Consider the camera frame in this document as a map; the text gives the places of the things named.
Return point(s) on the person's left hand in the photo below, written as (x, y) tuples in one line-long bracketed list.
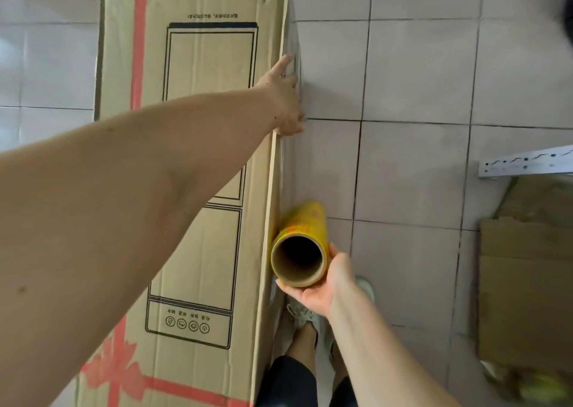
[(286, 102)]

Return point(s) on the white metal shelf rack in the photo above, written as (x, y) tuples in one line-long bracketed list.
[(523, 162)]

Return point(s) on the white right shoe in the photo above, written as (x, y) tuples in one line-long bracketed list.
[(366, 288)]

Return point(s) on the dark shorts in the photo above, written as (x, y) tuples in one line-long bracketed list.
[(286, 384)]

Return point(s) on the flattened brown cardboard pile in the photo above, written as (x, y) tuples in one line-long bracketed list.
[(523, 295)]

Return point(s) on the person's left forearm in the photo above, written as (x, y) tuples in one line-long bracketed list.
[(112, 218)]

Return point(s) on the yellow-green crumpled wrapping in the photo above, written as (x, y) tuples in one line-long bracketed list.
[(537, 384)]

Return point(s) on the yellow plastic wrap roll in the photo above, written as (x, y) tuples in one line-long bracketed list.
[(304, 216)]

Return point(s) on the black bag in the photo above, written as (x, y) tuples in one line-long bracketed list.
[(567, 22)]

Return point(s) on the person's right hand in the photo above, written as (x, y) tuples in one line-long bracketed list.
[(333, 286)]

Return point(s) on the person's right forearm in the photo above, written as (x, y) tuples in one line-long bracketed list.
[(380, 357)]

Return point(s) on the person's right leg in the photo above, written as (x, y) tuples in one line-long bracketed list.
[(339, 368)]

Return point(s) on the brown cardboard box red ribbon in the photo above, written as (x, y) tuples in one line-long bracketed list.
[(201, 62)]

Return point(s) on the white shoe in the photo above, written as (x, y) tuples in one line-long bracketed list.
[(300, 315), (366, 288)]

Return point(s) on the person's leg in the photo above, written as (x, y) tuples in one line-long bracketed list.
[(339, 368), (304, 344)]

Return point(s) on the white left shoe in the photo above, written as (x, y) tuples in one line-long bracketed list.
[(300, 315)]

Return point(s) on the person's left leg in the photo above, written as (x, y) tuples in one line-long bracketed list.
[(304, 344)]

